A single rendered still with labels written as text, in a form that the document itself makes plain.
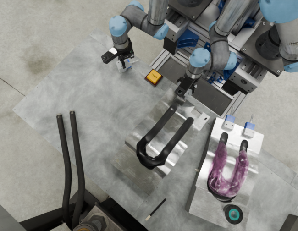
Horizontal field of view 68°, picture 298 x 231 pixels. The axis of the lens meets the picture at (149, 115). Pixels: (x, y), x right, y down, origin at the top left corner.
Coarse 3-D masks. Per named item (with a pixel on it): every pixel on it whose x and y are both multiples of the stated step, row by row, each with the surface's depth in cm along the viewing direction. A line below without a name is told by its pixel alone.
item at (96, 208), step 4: (96, 204) 115; (96, 208) 112; (100, 208) 114; (92, 212) 111; (96, 212) 111; (100, 212) 111; (104, 212) 113; (88, 216) 111; (108, 216) 112; (84, 220) 110; (112, 220) 111; (112, 224) 110; (116, 224) 110; (108, 228) 110; (112, 228) 110; (116, 228) 110; (120, 228) 110; (124, 228) 114
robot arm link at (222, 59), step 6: (216, 42) 94; (222, 42) 93; (210, 48) 98; (216, 48) 93; (222, 48) 92; (228, 48) 94; (216, 54) 92; (222, 54) 92; (228, 54) 92; (234, 54) 92; (216, 60) 91; (222, 60) 91; (228, 60) 91; (234, 60) 92; (210, 66) 93; (216, 66) 93; (222, 66) 93; (228, 66) 93; (234, 66) 93
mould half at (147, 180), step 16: (176, 96) 117; (160, 112) 115; (176, 112) 115; (144, 128) 111; (176, 128) 113; (192, 128) 113; (128, 144) 108; (160, 144) 108; (112, 160) 111; (128, 160) 111; (176, 160) 105; (128, 176) 109; (144, 176) 109; (160, 176) 109
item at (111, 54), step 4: (112, 48) 112; (108, 52) 113; (112, 52) 112; (116, 52) 110; (120, 52) 111; (104, 56) 113; (108, 56) 112; (112, 56) 111; (116, 56) 113; (104, 60) 113; (108, 60) 113
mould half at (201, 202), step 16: (224, 128) 117; (240, 128) 117; (208, 144) 113; (256, 144) 115; (208, 160) 108; (256, 160) 111; (224, 176) 107; (256, 176) 106; (192, 192) 108; (208, 192) 103; (240, 192) 106; (192, 208) 101; (208, 208) 101; (240, 208) 101; (224, 224) 99; (240, 224) 99
